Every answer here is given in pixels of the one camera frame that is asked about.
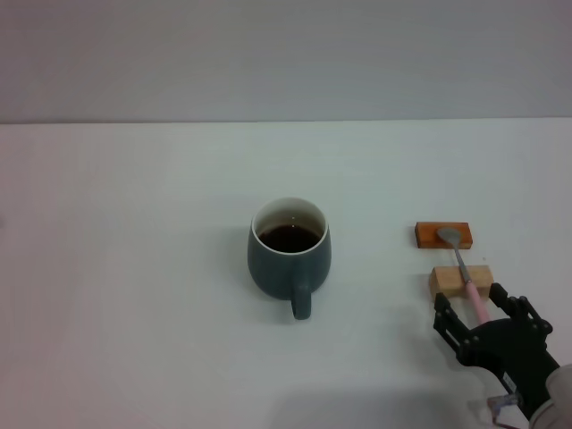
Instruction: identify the orange wooden block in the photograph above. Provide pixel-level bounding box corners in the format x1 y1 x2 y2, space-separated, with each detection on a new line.
414 221 474 251

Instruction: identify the grey ceramic mug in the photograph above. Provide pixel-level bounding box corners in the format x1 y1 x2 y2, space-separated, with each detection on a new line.
247 197 333 322

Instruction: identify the light wooden spoon rest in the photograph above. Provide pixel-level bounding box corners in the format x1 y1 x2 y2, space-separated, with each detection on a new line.
428 265 495 301

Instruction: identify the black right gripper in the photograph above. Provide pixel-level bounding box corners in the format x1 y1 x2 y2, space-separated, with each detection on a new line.
432 282 562 421

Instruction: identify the cable with clear plug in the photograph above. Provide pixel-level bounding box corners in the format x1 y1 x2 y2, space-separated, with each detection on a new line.
485 391 525 424

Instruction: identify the pink handled metal spoon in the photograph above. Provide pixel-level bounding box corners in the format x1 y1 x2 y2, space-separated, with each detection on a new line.
435 226 493 324

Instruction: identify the dark coffee liquid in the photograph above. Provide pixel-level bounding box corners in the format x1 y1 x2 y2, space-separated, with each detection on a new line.
257 224 321 255

